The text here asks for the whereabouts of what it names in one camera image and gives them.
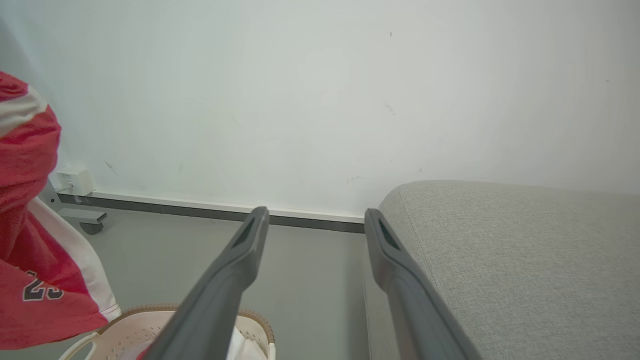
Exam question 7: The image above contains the grey metal frame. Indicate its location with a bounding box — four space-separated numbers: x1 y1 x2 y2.
39 180 108 226

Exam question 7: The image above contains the red white basketball jersey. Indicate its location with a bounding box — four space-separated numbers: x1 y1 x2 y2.
0 70 122 351

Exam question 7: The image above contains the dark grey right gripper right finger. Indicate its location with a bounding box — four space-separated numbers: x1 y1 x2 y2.
364 208 484 360

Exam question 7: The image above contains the grey fabric sofa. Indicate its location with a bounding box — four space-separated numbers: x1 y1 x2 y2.
364 180 640 360

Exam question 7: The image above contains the cream perforated laundry basket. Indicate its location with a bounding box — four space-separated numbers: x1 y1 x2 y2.
59 303 277 360

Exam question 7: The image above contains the white black baseboard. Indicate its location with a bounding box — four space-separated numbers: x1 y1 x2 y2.
57 190 366 234

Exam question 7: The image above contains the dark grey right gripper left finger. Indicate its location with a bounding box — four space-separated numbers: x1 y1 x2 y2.
141 206 271 360

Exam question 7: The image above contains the white wall socket box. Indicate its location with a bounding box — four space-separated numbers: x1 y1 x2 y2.
55 169 96 197

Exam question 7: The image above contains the white cloth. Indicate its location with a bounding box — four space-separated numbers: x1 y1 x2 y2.
226 326 269 360

